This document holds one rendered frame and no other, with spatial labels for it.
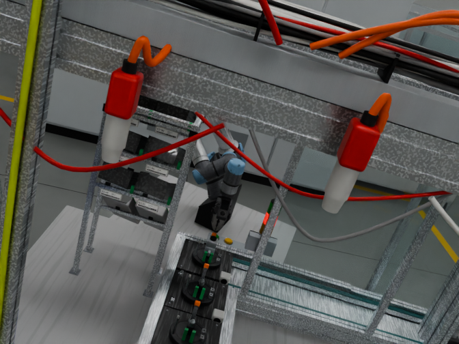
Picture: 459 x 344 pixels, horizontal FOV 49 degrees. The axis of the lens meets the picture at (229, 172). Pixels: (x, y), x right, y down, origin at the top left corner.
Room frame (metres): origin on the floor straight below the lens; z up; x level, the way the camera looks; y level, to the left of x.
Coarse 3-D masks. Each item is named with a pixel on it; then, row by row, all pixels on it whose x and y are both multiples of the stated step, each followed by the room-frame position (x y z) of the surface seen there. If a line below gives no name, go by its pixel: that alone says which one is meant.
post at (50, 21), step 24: (48, 0) 0.81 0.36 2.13; (24, 24) 0.81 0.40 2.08; (48, 24) 0.81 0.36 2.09; (24, 48) 0.81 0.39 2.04; (48, 48) 0.82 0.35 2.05; (48, 72) 0.84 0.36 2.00; (48, 96) 0.85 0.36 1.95; (24, 144) 0.81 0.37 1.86; (24, 168) 0.81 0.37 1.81; (24, 192) 0.81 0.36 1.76; (24, 216) 0.82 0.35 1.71; (0, 240) 0.81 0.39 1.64; (24, 240) 0.84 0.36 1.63; (24, 264) 0.85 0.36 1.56; (0, 336) 0.81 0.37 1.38
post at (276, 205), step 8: (296, 144) 1.79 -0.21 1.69; (296, 152) 1.78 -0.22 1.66; (296, 160) 1.78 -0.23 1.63; (288, 168) 1.78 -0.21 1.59; (288, 176) 1.79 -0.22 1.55; (288, 184) 1.78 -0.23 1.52; (280, 192) 1.78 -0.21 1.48; (272, 208) 1.79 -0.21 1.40; (280, 208) 1.78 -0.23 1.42; (272, 216) 1.78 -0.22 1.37; (272, 224) 1.78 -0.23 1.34; (264, 232) 1.78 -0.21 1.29; (264, 240) 1.79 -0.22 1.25; (256, 248) 1.80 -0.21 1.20; (264, 248) 1.78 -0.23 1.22; (256, 256) 1.78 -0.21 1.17; (256, 264) 1.78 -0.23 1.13; (248, 272) 1.78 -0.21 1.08; (248, 280) 1.79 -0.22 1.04; (248, 288) 1.78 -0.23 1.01
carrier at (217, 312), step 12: (180, 276) 1.76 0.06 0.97; (192, 276) 1.79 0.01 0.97; (180, 288) 1.69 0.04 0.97; (192, 288) 1.69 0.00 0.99; (204, 288) 1.65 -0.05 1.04; (216, 288) 1.76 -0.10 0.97; (168, 300) 1.59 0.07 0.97; (180, 300) 1.61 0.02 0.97; (192, 300) 1.62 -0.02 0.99; (204, 300) 1.64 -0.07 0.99; (216, 300) 1.68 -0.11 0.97; (192, 312) 1.57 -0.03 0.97; (204, 312) 1.59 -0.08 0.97; (216, 312) 1.59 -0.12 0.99
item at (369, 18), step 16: (336, 0) 5.00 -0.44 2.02; (352, 0) 5.03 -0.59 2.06; (368, 0) 5.05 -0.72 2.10; (384, 0) 5.08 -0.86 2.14; (400, 0) 5.10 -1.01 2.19; (336, 16) 5.01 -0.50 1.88; (352, 16) 5.04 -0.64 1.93; (368, 16) 5.06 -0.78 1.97; (384, 16) 5.09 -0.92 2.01; (400, 16) 5.12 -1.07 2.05; (288, 144) 5.01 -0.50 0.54; (272, 160) 4.99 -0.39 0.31; (288, 160) 5.02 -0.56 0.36
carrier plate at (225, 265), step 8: (192, 240) 2.05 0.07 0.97; (184, 248) 1.97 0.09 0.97; (192, 248) 1.99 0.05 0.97; (216, 248) 2.05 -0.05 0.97; (184, 256) 1.91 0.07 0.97; (224, 256) 2.01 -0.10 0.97; (232, 256) 2.03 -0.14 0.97; (184, 264) 1.85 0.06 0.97; (192, 264) 1.87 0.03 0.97; (224, 264) 1.95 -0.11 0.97; (192, 272) 1.82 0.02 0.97; (200, 272) 1.83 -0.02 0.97; (208, 272) 1.85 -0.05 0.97; (216, 272) 1.87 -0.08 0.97; (216, 280) 1.82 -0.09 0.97
